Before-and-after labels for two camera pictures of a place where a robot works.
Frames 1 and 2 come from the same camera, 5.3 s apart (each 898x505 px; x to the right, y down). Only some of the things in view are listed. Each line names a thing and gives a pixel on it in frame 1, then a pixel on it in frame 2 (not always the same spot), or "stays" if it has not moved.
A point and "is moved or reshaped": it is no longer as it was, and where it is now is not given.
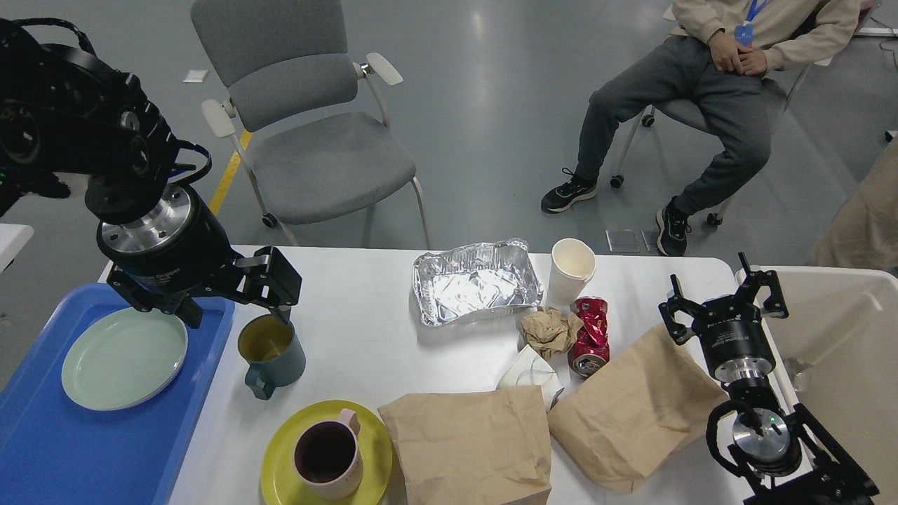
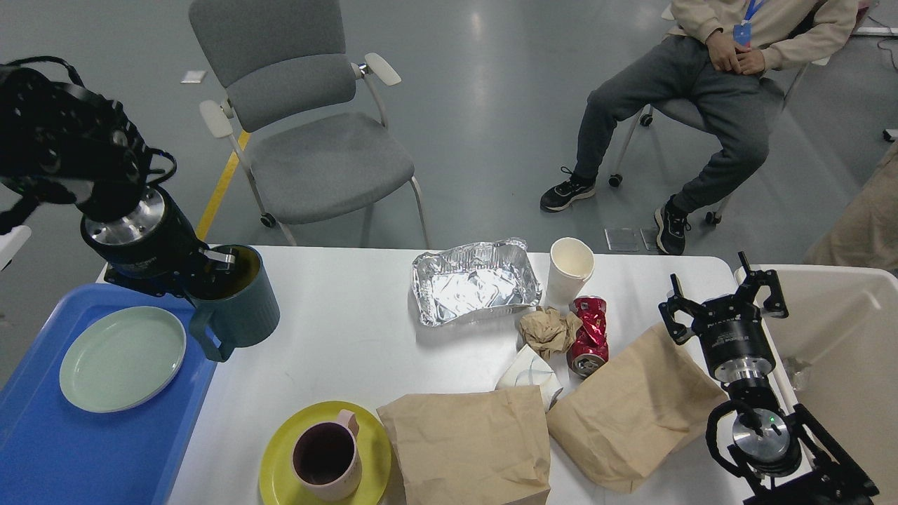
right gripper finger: [682, 314] stays
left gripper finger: [270, 278] → [221, 257]
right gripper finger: [775, 306] stays
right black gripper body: [734, 339] stays
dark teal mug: [274, 351] is moved or reshaped
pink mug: [327, 461] stays
